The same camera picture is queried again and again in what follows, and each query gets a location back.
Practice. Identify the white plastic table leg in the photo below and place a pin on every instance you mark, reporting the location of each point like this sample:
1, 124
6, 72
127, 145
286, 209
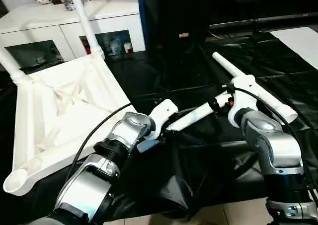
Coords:
193, 114
223, 62
10, 61
84, 19

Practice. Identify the white plastic table top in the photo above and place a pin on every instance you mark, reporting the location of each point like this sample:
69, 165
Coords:
62, 123

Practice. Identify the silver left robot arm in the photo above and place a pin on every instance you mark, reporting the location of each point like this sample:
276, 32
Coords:
129, 128

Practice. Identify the black mat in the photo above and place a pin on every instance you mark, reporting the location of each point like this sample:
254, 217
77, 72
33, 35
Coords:
198, 172

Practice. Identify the black long bar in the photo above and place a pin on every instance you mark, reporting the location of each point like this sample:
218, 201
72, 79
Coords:
261, 20

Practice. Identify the white flat sheet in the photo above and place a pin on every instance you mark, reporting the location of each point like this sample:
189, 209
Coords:
298, 41

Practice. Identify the black case with gold label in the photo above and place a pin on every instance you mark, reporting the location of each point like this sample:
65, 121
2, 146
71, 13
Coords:
169, 11

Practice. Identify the red white small bottle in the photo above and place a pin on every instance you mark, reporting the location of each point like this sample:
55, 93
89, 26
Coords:
85, 46

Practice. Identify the white cabinet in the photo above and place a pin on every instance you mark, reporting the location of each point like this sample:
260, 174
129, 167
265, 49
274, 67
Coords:
49, 16

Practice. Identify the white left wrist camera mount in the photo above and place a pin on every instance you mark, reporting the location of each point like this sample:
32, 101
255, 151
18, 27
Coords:
164, 108

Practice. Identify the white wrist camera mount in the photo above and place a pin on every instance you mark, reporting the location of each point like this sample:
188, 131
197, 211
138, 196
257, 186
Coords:
164, 108
244, 82

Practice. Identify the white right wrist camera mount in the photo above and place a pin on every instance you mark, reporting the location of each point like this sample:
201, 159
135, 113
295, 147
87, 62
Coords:
244, 82

